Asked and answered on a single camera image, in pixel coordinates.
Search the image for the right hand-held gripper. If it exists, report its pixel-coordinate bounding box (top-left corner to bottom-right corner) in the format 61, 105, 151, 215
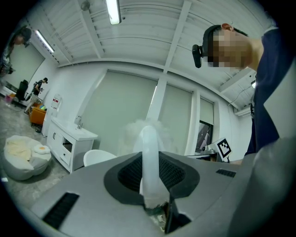
195, 137, 233, 164

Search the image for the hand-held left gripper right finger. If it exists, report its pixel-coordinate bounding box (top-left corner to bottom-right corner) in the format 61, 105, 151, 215
159, 151, 243, 237

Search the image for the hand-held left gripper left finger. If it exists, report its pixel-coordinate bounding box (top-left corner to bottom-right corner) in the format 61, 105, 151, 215
30, 151, 164, 237

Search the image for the green and white bathtub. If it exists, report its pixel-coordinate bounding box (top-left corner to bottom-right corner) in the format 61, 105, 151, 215
83, 149, 118, 167

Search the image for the dark framed window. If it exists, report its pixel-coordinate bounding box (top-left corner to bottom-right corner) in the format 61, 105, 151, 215
195, 120, 214, 153

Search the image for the grey roller blind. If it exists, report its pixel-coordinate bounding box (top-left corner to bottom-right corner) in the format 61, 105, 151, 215
200, 97, 215, 125
80, 70, 158, 156
158, 84, 192, 156

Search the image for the white vanity cabinet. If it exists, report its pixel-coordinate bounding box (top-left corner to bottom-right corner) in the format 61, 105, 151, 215
46, 117, 99, 173

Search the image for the person's dark blue shirt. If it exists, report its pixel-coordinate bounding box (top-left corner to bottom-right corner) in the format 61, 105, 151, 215
245, 25, 296, 156

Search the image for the fried egg cushion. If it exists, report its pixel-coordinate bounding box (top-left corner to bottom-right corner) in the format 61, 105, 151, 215
34, 144, 51, 155

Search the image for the grey bean bag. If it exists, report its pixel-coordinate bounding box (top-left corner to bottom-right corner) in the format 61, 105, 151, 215
3, 135, 53, 181

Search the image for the pale yellow blanket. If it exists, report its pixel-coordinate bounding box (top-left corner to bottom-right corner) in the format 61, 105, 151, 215
6, 141, 32, 162

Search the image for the person's head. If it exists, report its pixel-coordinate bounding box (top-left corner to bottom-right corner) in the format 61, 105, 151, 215
203, 23, 264, 70

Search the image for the white dispenser red label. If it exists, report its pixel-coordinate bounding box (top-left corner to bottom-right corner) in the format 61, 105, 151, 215
50, 94, 62, 116

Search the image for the black office chair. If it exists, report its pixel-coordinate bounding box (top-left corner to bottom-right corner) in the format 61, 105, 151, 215
15, 80, 29, 102

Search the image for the long ceiling light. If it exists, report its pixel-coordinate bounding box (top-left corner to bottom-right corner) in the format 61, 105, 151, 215
34, 29, 56, 53
105, 0, 122, 25

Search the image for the black head camera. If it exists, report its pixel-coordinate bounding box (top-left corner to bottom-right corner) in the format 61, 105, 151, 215
191, 44, 209, 69

